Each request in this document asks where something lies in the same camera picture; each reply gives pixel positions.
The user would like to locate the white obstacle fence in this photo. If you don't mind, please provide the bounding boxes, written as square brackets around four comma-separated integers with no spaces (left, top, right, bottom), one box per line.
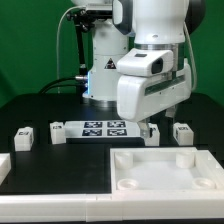
[0,152,224,224]

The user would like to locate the white square tabletop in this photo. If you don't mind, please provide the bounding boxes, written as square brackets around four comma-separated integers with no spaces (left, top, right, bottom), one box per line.
[110,147,224,192]

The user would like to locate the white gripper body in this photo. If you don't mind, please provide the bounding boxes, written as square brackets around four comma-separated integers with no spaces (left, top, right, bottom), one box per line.
[117,49,191,122]

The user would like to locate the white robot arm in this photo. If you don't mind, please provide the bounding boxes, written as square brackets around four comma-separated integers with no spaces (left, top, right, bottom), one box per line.
[71,0,206,139]

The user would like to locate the black cables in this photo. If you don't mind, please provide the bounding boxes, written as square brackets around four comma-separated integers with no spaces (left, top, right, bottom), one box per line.
[38,75,89,95]

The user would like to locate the white cable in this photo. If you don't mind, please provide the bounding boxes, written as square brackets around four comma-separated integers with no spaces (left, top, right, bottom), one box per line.
[55,4,84,94]

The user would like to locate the black camera on stand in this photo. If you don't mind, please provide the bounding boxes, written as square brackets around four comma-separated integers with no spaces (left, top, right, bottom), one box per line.
[66,9,95,75]

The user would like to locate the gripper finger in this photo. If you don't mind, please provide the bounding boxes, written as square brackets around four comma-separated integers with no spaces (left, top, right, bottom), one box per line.
[165,105,177,118]
[138,120,150,139]

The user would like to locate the white marker base sheet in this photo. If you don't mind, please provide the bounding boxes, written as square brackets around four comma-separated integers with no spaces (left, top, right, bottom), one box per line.
[64,120,140,139]

